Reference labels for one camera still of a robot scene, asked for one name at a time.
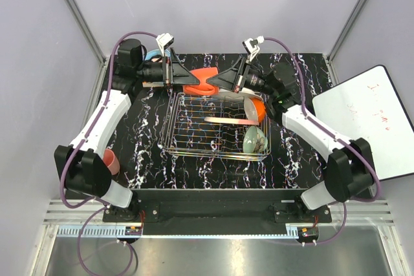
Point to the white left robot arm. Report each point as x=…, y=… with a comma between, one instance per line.
x=80, y=164

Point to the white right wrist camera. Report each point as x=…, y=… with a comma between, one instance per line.
x=252, y=47

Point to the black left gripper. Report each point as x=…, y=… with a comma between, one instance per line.
x=174, y=72

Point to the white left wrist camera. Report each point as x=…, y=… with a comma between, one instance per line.
x=164, y=41

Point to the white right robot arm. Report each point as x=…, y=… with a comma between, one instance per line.
x=349, y=168

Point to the green ceramic bowl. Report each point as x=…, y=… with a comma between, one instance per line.
x=255, y=141

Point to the wire dish rack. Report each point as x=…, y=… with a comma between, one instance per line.
x=185, y=133

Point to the white whiteboard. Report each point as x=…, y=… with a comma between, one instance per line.
x=368, y=106

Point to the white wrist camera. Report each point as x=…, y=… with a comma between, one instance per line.
x=164, y=41
x=252, y=47

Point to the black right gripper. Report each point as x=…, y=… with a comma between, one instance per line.
x=229, y=79

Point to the orange ceramic mug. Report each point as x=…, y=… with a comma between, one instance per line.
x=203, y=88

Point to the wooden board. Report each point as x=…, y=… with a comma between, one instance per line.
x=152, y=84

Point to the pink and cream plate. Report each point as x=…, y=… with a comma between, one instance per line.
x=233, y=121

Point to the orange and white bowl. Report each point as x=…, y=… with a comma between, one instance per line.
x=254, y=109

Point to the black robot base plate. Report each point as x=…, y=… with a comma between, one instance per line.
x=220, y=213

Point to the blue headphones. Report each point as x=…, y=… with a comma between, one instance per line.
x=153, y=56

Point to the white paper plate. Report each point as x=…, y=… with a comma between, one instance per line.
x=228, y=95

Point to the pink plastic cup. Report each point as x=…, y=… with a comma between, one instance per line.
x=111, y=161

